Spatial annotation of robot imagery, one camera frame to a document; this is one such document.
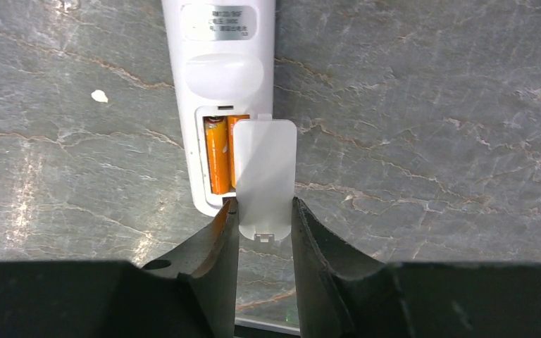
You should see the white battery cover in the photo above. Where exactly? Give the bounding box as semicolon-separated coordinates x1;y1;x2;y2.
232;114;297;243

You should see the orange battery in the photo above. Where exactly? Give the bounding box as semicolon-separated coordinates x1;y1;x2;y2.
204;116;230;194
227;115;249;188

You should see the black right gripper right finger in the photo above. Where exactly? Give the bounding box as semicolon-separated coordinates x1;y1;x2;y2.
291;199;541;337

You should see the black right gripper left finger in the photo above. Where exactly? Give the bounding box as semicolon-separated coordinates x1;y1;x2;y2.
0;198;240;337

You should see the white remote control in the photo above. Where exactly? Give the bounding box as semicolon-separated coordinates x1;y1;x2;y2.
162;1;276;216

